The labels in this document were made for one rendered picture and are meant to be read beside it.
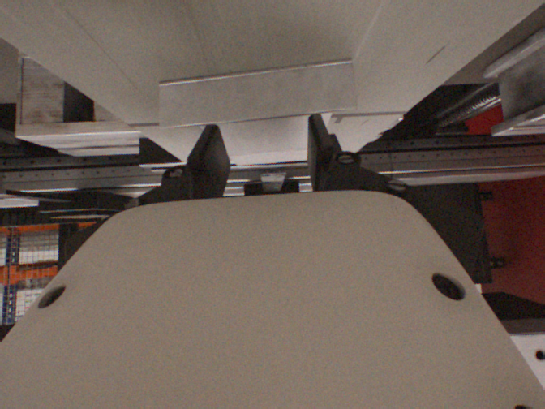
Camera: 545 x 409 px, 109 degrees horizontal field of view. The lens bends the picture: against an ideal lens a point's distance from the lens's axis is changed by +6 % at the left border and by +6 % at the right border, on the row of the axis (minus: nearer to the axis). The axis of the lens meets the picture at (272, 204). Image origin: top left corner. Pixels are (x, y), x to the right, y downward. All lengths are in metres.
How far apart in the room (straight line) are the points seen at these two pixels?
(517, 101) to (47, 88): 0.54
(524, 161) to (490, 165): 0.08
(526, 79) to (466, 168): 0.29
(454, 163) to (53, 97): 0.71
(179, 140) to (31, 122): 0.18
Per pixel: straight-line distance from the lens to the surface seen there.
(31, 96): 0.33
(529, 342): 0.30
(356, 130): 0.17
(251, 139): 0.16
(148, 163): 0.25
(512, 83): 0.42
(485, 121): 1.16
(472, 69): 0.43
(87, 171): 0.63
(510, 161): 0.75
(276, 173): 0.26
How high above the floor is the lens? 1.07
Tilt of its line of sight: 5 degrees down
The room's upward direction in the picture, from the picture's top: 177 degrees clockwise
